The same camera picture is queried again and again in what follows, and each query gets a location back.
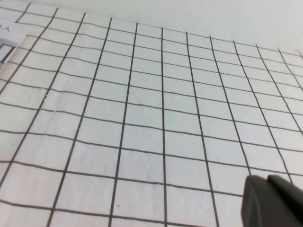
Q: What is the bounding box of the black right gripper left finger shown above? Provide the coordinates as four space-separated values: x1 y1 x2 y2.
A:
241 174 294 227

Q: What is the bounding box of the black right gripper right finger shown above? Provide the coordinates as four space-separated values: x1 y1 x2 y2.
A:
267 174 303 227

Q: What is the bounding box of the AgileX product brochure book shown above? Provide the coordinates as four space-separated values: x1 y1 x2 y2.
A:
0 20 27 73

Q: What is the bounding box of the white black-grid tablecloth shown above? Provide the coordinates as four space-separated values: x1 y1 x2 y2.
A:
0 2 303 227

